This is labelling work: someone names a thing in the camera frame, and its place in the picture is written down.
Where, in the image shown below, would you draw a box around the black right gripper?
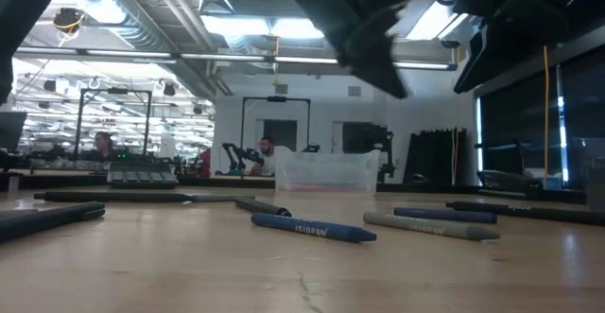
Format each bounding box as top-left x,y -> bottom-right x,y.
454,0 -> 573,95

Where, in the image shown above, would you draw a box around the blue crayon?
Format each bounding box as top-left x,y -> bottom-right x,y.
392,206 -> 499,225
250,212 -> 378,244

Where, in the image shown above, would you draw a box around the grey crayon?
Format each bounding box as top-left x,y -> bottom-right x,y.
362,211 -> 501,242
190,193 -> 257,204

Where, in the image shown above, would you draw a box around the black curtain panels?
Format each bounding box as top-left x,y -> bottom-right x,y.
405,127 -> 469,186

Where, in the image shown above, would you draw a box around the black machine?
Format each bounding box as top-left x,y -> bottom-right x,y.
340,121 -> 396,183

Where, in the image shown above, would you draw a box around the long ceiling light bar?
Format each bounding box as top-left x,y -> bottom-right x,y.
12,45 -> 458,72

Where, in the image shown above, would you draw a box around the clear plastic bin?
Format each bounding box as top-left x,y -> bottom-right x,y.
274,148 -> 382,195

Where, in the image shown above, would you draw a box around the person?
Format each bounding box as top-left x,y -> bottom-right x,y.
84,130 -> 117,163
249,136 -> 294,178

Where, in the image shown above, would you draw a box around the red object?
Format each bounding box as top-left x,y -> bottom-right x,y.
197,147 -> 213,179

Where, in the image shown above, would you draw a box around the black monitor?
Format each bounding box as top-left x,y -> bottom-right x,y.
0,111 -> 28,152

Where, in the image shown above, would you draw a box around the hanging yellow cable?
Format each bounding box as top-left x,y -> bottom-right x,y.
542,44 -> 551,184

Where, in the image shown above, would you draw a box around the black rig frame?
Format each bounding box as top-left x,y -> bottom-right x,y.
239,95 -> 312,151
74,87 -> 153,161

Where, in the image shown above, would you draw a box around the black aluminium table frame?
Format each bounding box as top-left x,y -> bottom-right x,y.
0,168 -> 592,205

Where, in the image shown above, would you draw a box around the ceiling cable reel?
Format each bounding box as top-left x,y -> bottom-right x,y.
51,7 -> 87,35

